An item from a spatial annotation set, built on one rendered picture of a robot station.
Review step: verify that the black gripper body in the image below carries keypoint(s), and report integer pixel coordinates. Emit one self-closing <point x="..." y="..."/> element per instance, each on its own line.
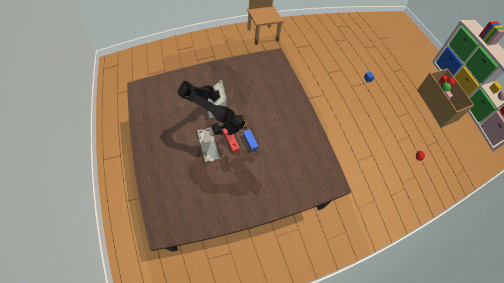
<point x="217" y="129"/>

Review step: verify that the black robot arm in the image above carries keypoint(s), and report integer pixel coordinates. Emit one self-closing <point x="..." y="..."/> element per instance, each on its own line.
<point x="200" y="96"/>

